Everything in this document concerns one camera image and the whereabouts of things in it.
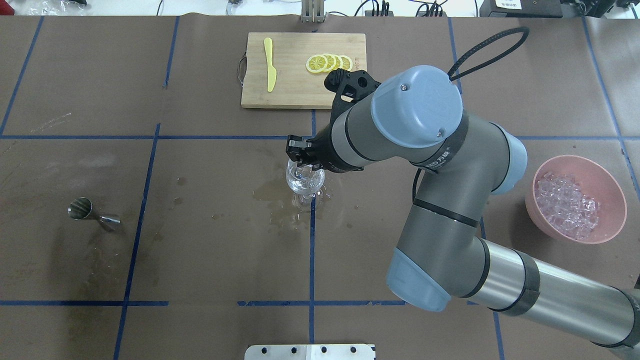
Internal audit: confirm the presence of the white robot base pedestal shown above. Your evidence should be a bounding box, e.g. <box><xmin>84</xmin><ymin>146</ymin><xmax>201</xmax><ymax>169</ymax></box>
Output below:
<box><xmin>244</xmin><ymin>343</ymin><xmax>377</xmax><ymax>360</ymax></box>

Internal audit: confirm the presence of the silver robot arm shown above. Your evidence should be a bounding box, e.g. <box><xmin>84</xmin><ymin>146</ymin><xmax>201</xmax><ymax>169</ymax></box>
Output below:
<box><xmin>286</xmin><ymin>65</ymin><xmax>639</xmax><ymax>360</ymax></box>

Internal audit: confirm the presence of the pink bowl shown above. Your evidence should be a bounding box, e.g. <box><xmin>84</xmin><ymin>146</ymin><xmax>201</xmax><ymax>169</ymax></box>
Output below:
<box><xmin>525</xmin><ymin>155</ymin><xmax>627</xmax><ymax>245</ymax></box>

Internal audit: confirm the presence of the lemon slice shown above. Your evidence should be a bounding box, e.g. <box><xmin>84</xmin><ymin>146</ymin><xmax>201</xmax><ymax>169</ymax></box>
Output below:
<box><xmin>322</xmin><ymin>54</ymin><xmax>332</xmax><ymax>73</ymax></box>
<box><xmin>305</xmin><ymin>54</ymin><xmax>329</xmax><ymax>74</ymax></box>
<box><xmin>330</xmin><ymin>54</ymin><xmax>344</xmax><ymax>71</ymax></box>
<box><xmin>339</xmin><ymin>55</ymin><xmax>354</xmax><ymax>71</ymax></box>

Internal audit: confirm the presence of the clear wine glass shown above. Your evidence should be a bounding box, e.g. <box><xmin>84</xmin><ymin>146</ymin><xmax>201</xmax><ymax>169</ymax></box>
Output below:
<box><xmin>285</xmin><ymin>159</ymin><xmax>326</xmax><ymax>213</ymax></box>

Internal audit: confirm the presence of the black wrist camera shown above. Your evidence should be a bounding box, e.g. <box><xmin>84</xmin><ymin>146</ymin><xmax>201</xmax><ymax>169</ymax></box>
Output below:
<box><xmin>323</xmin><ymin>68</ymin><xmax>382</xmax><ymax>111</ymax></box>

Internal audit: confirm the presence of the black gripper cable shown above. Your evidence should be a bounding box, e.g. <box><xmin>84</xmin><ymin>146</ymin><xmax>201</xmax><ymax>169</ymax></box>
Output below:
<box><xmin>412</xmin><ymin>26</ymin><xmax>531</xmax><ymax>201</ymax></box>

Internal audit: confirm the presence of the black box device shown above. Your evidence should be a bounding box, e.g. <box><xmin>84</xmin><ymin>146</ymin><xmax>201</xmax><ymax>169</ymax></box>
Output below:
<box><xmin>478</xmin><ymin>0</ymin><xmax>563</xmax><ymax>19</ymax></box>

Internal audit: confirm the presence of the clear ice cubes pile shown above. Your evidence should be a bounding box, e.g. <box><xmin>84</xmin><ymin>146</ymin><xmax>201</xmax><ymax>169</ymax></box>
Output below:
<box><xmin>534</xmin><ymin>172</ymin><xmax>601</xmax><ymax>241</ymax></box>

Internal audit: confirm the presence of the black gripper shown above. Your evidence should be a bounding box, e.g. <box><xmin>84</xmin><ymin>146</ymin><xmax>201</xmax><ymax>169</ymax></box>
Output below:
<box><xmin>286</xmin><ymin>120</ymin><xmax>363</xmax><ymax>174</ymax></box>

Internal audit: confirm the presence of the bamboo cutting board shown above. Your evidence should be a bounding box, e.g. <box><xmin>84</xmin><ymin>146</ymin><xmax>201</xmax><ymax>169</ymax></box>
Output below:
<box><xmin>240</xmin><ymin>32</ymin><xmax>367</xmax><ymax>110</ymax></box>

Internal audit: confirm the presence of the yellow plastic knife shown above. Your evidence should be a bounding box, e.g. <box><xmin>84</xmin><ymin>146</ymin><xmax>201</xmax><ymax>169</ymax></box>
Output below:
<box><xmin>263</xmin><ymin>37</ymin><xmax>278</xmax><ymax>92</ymax></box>

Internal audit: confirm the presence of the steel double jigger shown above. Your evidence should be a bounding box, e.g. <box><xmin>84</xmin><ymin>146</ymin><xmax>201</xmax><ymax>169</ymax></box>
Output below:
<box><xmin>67</xmin><ymin>197</ymin><xmax>122</xmax><ymax>232</ymax></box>

